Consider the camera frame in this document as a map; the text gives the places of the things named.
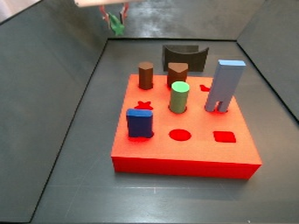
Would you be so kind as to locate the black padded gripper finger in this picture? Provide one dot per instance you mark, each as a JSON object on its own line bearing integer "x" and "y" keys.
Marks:
{"x": 105, "y": 14}

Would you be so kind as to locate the silver red gripper finger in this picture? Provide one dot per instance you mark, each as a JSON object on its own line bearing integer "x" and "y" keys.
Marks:
{"x": 124, "y": 13}

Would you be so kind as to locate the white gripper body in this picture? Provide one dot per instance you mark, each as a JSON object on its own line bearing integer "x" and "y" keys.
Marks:
{"x": 89, "y": 3}

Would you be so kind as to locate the green star prism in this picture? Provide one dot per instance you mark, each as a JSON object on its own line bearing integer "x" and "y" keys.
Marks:
{"x": 116, "y": 25}

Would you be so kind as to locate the black curved fixture block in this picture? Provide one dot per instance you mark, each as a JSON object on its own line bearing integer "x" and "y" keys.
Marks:
{"x": 186, "y": 54}

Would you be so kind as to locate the red peg board base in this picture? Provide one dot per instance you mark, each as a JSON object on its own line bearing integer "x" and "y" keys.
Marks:
{"x": 197, "y": 143}

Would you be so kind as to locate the brown hexagon peg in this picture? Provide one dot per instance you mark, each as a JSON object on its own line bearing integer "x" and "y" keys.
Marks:
{"x": 146, "y": 75}

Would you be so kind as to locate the brown rounded triangle peg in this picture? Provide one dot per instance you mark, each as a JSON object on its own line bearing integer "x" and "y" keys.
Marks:
{"x": 178, "y": 71}

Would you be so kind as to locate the green cylinder peg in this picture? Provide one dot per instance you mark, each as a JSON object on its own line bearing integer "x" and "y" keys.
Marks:
{"x": 180, "y": 96}

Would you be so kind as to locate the light blue arch block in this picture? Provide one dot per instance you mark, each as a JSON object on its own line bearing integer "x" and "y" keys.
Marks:
{"x": 225, "y": 83}

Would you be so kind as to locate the dark blue block peg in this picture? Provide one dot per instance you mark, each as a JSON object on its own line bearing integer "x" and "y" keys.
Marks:
{"x": 140, "y": 122}

